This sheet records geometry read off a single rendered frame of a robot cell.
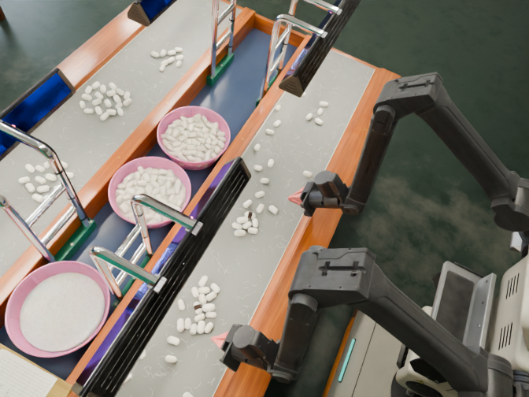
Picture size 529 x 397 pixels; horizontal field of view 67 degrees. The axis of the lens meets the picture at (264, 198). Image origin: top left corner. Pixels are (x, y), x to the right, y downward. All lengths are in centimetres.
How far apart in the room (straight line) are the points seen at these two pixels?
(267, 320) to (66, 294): 59
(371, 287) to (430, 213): 202
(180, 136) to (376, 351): 118
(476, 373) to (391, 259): 159
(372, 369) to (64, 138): 147
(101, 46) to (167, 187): 71
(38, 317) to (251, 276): 61
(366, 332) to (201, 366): 85
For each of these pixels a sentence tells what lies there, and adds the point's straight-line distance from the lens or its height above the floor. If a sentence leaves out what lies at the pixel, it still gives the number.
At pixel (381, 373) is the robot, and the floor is 28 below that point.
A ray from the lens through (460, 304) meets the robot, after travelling 114.
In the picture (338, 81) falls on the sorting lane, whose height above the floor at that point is 74.
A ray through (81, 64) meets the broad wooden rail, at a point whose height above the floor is 76.
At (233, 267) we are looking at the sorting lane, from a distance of 129.
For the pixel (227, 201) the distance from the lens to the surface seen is 100.
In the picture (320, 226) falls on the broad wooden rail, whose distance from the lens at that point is 138.
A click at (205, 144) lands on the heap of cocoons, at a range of 152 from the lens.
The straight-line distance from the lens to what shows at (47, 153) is 109.
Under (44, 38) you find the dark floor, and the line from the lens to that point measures 319.
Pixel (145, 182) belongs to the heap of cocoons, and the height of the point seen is 74.
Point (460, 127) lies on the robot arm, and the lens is 92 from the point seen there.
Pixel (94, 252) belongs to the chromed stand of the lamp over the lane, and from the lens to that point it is 92.
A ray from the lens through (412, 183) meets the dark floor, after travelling 266.
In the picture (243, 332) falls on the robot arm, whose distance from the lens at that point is 98.
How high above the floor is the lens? 195
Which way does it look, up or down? 59 degrees down
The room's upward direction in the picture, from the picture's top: 17 degrees clockwise
